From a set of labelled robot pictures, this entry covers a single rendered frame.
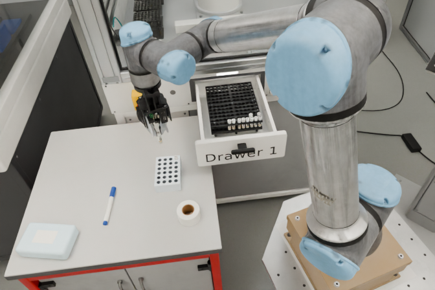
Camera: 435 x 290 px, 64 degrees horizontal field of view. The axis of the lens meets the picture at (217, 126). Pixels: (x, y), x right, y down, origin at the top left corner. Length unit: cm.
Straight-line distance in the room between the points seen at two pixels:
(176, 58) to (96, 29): 54
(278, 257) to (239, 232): 91
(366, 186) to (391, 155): 165
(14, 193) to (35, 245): 51
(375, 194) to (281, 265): 38
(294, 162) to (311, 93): 135
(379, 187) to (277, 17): 41
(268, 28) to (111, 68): 76
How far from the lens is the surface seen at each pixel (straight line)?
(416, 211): 208
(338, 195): 63
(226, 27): 76
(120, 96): 139
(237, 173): 178
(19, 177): 154
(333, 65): 44
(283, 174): 187
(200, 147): 109
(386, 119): 269
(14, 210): 174
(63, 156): 142
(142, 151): 132
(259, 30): 70
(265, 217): 200
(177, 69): 74
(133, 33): 82
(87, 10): 121
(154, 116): 95
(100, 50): 128
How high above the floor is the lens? 171
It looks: 44 degrees down
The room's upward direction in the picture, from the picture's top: 4 degrees counter-clockwise
